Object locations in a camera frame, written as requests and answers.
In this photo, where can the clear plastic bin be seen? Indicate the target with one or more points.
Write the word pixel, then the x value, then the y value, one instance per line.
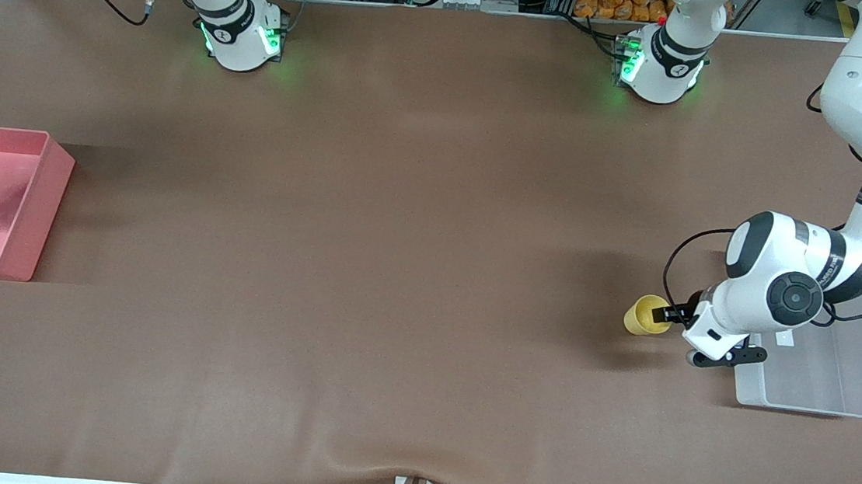
pixel 840 379

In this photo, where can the pink plastic bin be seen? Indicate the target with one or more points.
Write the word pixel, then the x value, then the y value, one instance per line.
pixel 2 236

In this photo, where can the orange snack packets pile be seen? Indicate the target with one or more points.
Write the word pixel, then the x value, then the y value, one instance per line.
pixel 624 1

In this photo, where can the yellow cup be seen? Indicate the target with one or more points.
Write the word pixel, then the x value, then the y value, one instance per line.
pixel 636 318

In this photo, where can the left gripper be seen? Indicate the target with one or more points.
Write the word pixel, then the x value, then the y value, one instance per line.
pixel 691 305

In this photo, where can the white label sticker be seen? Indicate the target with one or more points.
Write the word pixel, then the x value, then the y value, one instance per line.
pixel 785 339

